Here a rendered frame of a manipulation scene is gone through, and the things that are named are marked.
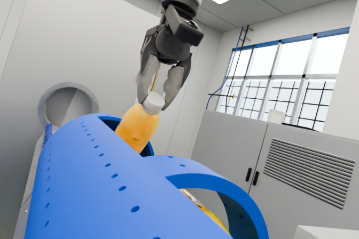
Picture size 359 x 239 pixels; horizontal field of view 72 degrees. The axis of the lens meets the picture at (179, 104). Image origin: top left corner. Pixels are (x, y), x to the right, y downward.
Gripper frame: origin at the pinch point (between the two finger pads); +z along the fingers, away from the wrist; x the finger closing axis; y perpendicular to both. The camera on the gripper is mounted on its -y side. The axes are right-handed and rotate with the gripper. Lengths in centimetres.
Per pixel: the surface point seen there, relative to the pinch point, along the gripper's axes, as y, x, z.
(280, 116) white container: 119, -175, -24
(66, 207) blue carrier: -17.9, 12.8, 12.8
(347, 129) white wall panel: 98, -249, -32
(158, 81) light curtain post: 79, -30, -12
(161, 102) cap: -0.8, -1.0, -0.2
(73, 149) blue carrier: -1.6, 11.4, 11.2
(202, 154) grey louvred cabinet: 193, -155, 40
